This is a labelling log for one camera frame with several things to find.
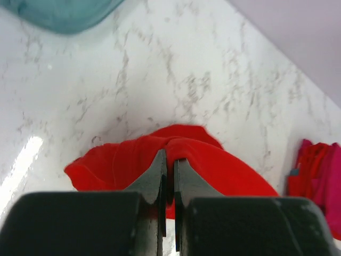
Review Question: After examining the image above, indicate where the folded red t-shirt in stack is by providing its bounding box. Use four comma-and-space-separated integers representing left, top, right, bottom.
287, 139, 330, 199

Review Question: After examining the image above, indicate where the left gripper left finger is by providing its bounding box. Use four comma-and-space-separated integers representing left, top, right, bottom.
1, 150, 167, 255

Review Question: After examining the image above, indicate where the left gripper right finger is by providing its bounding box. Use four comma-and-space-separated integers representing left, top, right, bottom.
174, 159, 340, 255

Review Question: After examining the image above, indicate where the folded magenta t-shirt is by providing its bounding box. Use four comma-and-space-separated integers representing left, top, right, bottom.
311, 143, 340, 240

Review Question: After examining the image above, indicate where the red t-shirt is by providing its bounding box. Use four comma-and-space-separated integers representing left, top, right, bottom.
287, 139, 330, 199
63, 124, 280, 220

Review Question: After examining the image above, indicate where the teal plastic basket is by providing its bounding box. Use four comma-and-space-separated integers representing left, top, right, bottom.
1, 0, 122, 35

